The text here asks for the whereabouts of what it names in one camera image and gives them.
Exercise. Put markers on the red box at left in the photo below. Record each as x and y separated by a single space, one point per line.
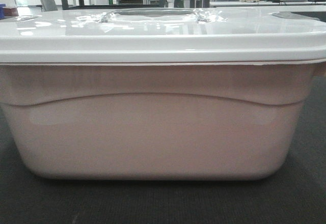
10 11

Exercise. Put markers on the grey office chair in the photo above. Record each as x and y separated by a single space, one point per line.
48 5

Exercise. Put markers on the white far table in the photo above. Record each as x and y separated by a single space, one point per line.
264 4

